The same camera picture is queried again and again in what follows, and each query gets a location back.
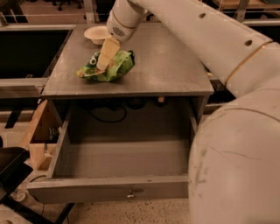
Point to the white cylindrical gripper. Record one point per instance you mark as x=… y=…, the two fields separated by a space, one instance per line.
x=121 y=30

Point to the green rice chip bag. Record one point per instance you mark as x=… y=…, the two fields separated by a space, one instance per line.
x=119 y=66

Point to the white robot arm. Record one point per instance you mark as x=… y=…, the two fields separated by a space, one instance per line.
x=234 y=164

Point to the grey cabinet counter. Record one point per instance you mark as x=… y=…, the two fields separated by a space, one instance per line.
x=164 y=67

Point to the grey open top drawer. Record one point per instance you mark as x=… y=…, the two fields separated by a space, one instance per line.
x=147 y=153

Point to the metal drawer knob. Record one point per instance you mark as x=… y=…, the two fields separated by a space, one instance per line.
x=130 y=195

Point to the white paper bowl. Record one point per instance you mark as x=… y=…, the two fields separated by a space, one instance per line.
x=97 y=34

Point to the wooden block stack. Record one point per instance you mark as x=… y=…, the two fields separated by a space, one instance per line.
x=41 y=136

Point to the black chair left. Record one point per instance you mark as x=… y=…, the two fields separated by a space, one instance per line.
x=13 y=171

